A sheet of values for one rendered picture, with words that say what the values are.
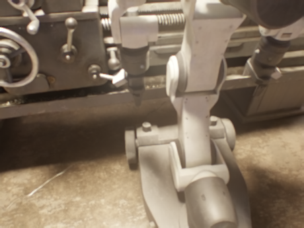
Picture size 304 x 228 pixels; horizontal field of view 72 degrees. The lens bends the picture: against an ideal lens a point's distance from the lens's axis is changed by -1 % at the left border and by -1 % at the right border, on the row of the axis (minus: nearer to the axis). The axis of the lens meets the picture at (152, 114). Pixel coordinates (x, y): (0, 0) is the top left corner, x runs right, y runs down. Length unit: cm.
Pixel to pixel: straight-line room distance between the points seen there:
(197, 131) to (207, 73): 24
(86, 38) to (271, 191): 111
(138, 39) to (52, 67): 40
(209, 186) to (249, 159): 63
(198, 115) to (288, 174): 73
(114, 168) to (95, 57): 64
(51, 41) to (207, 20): 52
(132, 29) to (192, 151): 51
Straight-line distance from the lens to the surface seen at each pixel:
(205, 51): 68
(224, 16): 64
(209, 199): 75
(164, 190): 95
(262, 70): 80
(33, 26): 67
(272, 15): 40
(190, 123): 82
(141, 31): 58
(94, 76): 83
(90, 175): 123
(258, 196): 125
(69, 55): 80
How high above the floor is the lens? 101
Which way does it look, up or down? 43 degrees down
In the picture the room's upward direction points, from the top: straight up
